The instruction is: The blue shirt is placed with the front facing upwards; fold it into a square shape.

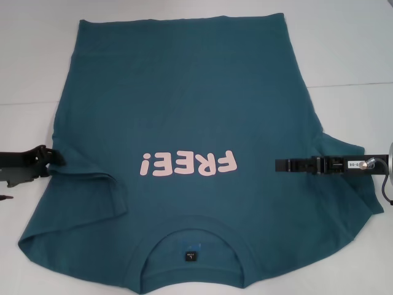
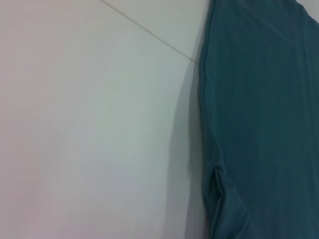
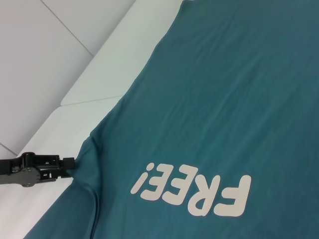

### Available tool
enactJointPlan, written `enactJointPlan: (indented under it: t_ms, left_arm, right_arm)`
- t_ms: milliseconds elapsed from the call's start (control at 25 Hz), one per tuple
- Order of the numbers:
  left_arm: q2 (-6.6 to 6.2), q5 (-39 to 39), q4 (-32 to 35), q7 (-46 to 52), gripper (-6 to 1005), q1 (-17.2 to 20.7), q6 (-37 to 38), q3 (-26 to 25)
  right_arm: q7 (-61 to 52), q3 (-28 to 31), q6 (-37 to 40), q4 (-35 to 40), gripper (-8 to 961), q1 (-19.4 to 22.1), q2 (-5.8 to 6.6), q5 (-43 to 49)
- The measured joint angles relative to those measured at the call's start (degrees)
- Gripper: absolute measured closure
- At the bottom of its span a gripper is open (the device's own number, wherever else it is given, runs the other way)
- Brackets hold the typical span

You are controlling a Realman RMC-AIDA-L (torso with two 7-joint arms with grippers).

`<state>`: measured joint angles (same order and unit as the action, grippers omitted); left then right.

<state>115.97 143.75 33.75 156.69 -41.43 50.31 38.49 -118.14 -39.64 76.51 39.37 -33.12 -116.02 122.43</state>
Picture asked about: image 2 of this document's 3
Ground teal t-shirt with pink print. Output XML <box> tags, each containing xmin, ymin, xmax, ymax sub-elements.
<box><xmin>198</xmin><ymin>0</ymin><xmax>319</xmax><ymax>239</ymax></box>

